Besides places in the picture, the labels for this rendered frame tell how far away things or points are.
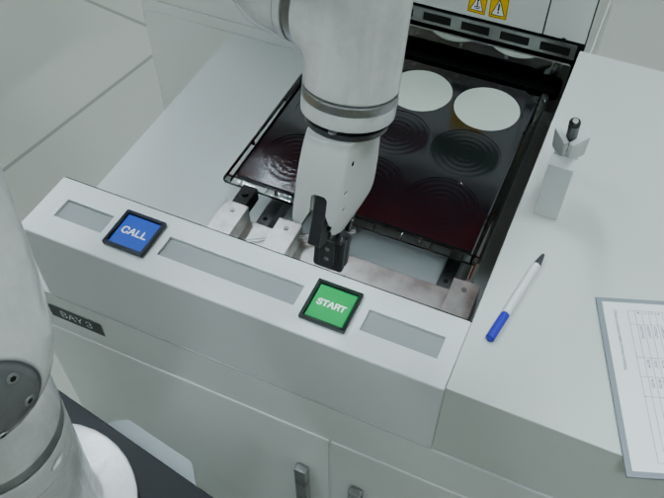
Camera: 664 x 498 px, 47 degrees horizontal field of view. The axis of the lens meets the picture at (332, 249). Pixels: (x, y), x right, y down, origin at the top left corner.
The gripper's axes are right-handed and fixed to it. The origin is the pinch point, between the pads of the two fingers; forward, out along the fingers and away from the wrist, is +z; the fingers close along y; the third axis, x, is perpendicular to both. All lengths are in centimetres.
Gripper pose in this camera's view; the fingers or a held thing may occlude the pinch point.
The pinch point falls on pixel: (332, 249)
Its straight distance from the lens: 77.2
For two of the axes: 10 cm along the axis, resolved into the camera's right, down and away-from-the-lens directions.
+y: -3.9, 5.6, -7.3
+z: -0.9, 7.7, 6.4
